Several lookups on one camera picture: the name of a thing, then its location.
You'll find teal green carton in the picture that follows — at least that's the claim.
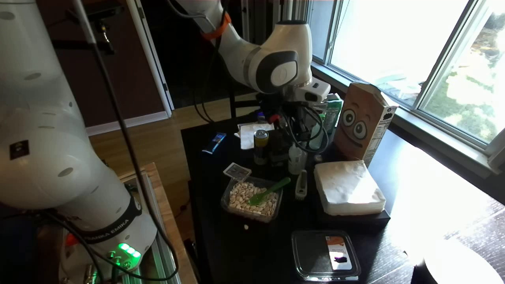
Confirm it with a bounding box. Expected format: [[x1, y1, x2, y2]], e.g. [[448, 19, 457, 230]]
[[320, 93, 345, 151]]

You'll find long black cable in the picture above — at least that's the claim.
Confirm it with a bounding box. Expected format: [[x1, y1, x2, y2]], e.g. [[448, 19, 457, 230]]
[[69, 0, 181, 282]]

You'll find green lit controller device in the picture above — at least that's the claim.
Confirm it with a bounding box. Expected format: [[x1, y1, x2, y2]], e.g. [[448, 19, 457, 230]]
[[107, 239, 143, 273]]

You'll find green plastic spoon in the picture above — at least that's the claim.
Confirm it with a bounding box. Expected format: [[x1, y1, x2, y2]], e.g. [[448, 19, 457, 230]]
[[247, 175, 291, 208]]

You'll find brown carton with cartoon face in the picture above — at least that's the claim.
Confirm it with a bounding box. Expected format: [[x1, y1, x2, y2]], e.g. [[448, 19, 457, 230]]
[[332, 82, 400, 165]]

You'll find white styrofoam box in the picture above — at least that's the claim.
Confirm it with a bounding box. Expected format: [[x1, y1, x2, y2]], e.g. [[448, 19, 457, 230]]
[[312, 159, 388, 217]]

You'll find white paper napkin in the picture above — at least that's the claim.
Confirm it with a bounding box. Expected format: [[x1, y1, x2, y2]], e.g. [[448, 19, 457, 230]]
[[235, 121, 276, 151]]

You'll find clear plastic container with label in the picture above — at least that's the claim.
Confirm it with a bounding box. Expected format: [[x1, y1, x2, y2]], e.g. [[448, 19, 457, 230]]
[[288, 228, 362, 284]]

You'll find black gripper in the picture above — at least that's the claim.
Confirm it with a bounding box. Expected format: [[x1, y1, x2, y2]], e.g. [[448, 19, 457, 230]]
[[272, 99, 318, 161]]

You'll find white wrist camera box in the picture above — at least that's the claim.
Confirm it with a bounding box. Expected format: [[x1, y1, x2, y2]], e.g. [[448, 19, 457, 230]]
[[294, 77, 332, 105]]

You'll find blue snack packet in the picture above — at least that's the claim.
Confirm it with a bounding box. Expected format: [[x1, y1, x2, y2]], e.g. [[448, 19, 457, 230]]
[[200, 131, 228, 156]]

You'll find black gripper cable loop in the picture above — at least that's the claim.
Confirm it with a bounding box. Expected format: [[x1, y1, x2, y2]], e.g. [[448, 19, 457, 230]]
[[272, 102, 334, 157]]

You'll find white door frame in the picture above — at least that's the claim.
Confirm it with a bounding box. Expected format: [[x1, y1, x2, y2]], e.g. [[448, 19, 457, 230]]
[[124, 0, 176, 118]]

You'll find white round plate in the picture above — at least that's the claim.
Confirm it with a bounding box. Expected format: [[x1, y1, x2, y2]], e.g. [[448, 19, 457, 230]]
[[421, 238, 505, 284]]

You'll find white remote control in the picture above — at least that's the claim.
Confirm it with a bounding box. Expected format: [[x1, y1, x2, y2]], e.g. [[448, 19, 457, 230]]
[[293, 168, 310, 203]]

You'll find clear plastic tub of seeds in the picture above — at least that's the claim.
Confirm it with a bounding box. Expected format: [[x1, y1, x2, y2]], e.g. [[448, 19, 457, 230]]
[[219, 175, 285, 224]]

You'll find wooden side bench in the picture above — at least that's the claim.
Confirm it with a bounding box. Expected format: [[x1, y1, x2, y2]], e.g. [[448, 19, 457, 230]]
[[118, 161, 186, 284]]

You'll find white window frame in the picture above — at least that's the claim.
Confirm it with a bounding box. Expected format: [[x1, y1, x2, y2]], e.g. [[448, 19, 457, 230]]
[[307, 0, 505, 172]]

